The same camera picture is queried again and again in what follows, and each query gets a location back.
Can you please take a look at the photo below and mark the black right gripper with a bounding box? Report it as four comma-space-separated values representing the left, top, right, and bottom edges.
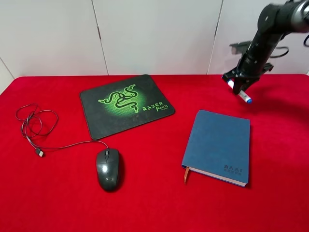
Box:
222, 52, 274, 94

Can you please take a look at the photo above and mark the blue white marker pen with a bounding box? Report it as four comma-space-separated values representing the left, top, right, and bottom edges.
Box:
227, 79, 253, 104

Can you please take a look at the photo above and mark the black computer mouse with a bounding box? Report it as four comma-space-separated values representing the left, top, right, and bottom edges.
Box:
96, 148, 120, 192

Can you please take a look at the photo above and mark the black mouse USB cable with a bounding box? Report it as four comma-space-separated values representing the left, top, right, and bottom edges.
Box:
15, 103, 109, 158

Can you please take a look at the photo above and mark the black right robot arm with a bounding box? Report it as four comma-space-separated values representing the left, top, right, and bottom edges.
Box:
222, 0, 309, 94

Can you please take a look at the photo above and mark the blue hardcover notebook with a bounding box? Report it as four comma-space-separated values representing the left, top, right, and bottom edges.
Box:
182, 110, 250, 187

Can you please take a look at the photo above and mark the black green Razer mousepad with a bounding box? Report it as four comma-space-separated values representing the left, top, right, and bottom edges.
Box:
80, 74, 175, 140

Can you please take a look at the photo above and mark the red velvet tablecloth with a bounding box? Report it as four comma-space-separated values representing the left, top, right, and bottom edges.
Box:
0, 74, 309, 232

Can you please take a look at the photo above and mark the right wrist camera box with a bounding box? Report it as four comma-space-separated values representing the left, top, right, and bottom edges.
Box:
229, 41, 252, 55

